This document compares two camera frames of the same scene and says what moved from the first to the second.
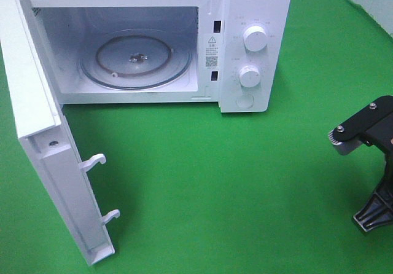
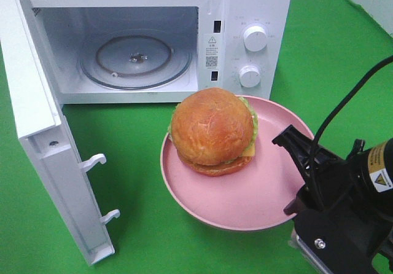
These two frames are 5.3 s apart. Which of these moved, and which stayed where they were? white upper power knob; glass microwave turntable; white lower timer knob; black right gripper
Moved: black right gripper
Stayed: glass microwave turntable; white upper power knob; white lower timer knob
